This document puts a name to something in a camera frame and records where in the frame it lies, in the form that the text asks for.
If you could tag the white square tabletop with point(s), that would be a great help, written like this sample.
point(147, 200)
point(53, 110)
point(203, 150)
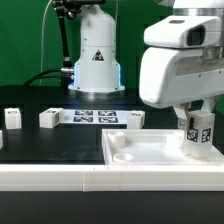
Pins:
point(150, 147)

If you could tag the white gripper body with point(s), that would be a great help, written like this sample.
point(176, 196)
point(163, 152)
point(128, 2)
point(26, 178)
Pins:
point(171, 76)

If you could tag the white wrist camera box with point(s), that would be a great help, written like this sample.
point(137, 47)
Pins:
point(183, 32)

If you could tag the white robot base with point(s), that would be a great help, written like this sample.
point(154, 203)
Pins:
point(97, 70)

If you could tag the white tag sheet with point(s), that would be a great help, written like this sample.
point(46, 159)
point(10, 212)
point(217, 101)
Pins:
point(78, 116)

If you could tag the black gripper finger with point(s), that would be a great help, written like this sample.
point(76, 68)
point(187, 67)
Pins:
point(182, 113)
point(208, 105)

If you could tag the white obstacle fence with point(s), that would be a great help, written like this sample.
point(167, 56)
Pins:
point(90, 178)

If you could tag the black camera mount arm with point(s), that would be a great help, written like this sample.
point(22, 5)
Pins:
point(69, 9)

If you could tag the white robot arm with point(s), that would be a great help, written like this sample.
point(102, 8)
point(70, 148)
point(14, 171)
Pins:
point(199, 8)

